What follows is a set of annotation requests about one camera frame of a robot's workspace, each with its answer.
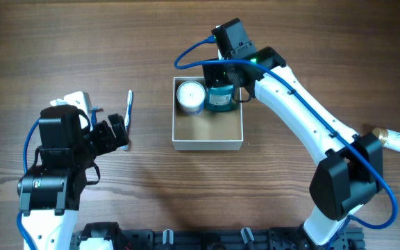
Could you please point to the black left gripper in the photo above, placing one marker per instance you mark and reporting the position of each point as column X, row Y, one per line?
column 106, row 132

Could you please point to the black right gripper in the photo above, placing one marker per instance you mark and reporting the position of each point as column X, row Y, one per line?
column 214, row 78

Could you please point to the blue disposable razor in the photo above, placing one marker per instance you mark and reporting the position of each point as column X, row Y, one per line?
column 94, row 111

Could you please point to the blue white toothbrush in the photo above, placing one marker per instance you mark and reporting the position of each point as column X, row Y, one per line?
column 127, row 120

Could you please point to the blue mouthwash bottle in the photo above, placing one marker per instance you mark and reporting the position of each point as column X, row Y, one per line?
column 219, row 99

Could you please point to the round white cotton-swab tub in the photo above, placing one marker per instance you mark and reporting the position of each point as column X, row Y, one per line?
column 190, row 96

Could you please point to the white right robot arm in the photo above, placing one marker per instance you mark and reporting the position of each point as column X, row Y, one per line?
column 349, row 167

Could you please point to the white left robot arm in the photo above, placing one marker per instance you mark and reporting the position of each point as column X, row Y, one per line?
column 49, row 191

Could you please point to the white cardboard box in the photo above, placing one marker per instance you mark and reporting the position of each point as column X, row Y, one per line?
column 206, row 131

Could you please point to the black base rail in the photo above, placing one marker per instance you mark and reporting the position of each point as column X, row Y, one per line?
column 352, row 238

